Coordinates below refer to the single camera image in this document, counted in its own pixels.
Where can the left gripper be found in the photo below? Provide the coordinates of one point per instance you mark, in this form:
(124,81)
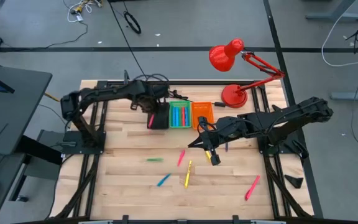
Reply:
(150,102)

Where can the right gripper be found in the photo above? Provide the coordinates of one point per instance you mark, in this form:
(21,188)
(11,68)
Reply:
(213,132)

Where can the yellow marker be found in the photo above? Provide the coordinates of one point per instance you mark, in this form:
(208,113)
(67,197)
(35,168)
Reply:
(208,155)
(188,175)

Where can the teal marker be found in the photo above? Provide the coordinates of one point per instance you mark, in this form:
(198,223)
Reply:
(163,180)

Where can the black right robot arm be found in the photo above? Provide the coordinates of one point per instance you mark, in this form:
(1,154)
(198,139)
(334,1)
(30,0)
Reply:
(284,119)

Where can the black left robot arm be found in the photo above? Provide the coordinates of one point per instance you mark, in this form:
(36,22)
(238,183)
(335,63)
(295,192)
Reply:
(113,90)

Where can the black plastic basket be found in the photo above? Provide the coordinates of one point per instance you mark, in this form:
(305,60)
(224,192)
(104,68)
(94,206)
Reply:
(163,121)

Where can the purple marker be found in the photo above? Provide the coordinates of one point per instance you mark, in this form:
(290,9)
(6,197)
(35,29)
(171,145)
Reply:
(226,147)

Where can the green plastic basket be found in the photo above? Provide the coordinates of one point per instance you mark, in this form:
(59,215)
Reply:
(180,124)

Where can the orange plastic basket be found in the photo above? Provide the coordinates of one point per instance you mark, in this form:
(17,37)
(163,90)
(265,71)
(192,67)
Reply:
(202,109)

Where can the green marker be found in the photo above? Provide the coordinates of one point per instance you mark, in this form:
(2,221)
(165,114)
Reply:
(154,159)

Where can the red desk lamp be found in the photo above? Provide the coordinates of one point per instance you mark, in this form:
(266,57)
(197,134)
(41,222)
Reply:
(221,57)

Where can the dark grey desk top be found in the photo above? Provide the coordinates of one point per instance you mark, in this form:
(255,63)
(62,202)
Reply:
(11,118)

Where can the black low desk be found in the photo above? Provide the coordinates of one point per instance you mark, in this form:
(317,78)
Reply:
(8,186)

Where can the desk with grey legs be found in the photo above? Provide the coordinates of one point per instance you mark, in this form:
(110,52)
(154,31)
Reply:
(337,16)

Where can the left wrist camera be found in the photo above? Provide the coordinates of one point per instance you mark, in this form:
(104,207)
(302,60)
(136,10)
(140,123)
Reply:
(134,105)

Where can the black aluminium rig frame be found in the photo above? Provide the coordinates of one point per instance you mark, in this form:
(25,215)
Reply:
(182,83)

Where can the black triangular bracket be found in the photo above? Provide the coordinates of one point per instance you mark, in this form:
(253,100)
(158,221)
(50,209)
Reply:
(275,108)
(295,182)

